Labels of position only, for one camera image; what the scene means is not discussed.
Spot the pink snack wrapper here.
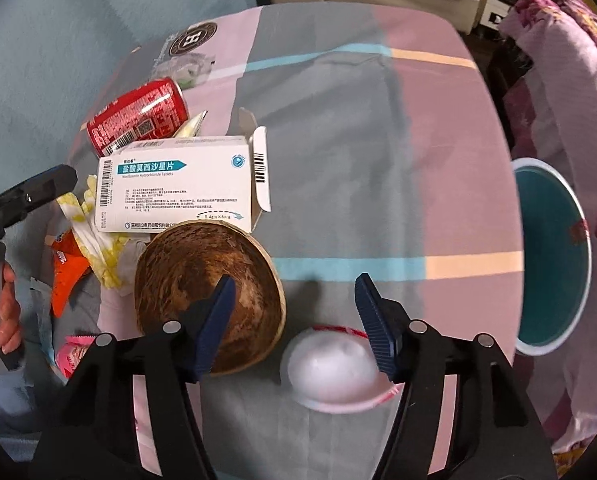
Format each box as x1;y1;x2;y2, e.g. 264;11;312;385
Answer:
56;335;96;378

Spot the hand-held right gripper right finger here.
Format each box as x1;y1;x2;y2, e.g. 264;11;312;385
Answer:
355;273;559;480

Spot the clear bag with round logo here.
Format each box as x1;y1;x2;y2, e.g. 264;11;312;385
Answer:
151;20;219;88

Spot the light blue curtain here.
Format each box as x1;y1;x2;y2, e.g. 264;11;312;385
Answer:
0;0;259;241

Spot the brown coconut shell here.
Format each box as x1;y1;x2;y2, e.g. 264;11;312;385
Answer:
133;221;286;376

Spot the yellow printed napkin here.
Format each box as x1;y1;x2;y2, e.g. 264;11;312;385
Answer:
56;175;129;288

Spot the red soda can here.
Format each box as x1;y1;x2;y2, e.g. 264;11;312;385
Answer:
86;77;189;157

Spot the pink floral blanket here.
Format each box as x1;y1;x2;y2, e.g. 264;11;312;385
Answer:
499;0;597;461

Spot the teal trash bin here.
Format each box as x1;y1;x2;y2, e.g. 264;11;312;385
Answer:
511;157;593;357

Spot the orange snack wrapper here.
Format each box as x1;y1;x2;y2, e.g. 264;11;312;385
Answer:
48;230;92;318

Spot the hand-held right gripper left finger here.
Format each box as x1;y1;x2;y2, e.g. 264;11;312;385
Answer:
28;275;237;480

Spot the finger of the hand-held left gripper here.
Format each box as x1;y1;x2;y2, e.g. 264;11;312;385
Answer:
8;164;79;211

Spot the white medicine box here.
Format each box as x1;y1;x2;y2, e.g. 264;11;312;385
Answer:
94;109;272;233

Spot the person's left hand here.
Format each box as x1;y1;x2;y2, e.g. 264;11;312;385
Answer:
0;265;25;355

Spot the small pale sachet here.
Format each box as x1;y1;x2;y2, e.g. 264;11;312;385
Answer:
173;110;209;138

